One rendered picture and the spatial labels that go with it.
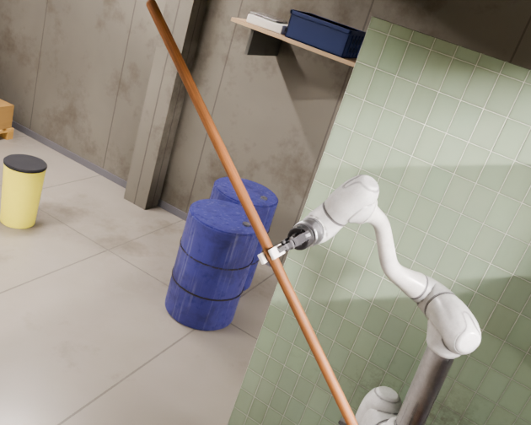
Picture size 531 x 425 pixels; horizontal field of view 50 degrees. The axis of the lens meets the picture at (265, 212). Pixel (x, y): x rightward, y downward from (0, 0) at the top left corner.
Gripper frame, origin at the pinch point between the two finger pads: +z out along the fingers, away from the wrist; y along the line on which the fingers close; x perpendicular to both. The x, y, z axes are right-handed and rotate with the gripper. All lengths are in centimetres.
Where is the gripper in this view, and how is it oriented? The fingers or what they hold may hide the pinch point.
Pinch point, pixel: (271, 254)
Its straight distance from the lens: 160.6
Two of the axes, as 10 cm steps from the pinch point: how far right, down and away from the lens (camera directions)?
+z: -4.9, 2.2, -8.4
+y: -7.5, 3.8, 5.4
